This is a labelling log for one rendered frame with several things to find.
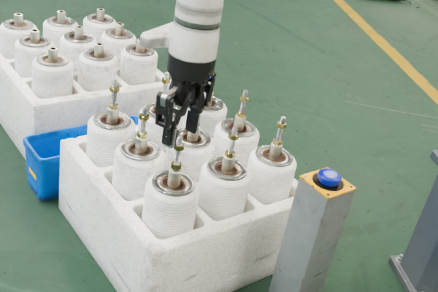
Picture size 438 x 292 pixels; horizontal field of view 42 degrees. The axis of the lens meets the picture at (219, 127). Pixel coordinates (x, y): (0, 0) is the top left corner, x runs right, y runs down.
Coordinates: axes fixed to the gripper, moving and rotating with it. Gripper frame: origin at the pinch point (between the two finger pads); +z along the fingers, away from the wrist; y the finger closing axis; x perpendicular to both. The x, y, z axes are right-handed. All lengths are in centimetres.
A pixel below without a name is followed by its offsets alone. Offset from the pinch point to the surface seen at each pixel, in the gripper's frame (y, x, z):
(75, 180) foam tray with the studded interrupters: 1.9, 23.8, 22.6
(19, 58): 22, 61, 14
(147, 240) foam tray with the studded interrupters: -8.0, -1.2, 17.6
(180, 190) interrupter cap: -1.2, -2.3, 10.2
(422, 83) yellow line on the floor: 159, -16, 35
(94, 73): 28, 43, 14
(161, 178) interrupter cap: -0.5, 2.2, 10.3
